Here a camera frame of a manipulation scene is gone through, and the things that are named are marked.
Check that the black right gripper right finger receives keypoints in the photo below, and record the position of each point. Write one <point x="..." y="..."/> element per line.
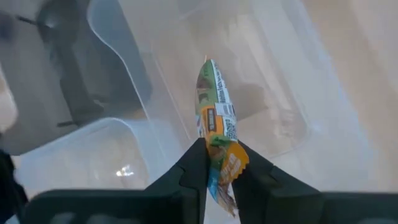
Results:
<point x="280" y="199"/>

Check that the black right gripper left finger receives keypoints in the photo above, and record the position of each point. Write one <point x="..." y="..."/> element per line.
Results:
<point x="174" y="199"/>

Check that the green orange granola bar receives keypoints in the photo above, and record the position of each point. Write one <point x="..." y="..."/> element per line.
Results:
<point x="214" y="102"/>

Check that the clear bag of snacks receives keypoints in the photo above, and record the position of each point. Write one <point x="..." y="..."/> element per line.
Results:
<point x="280" y="62"/>

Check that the clear plastic bin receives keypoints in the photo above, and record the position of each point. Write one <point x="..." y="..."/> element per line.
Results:
<point x="77" y="155"/>

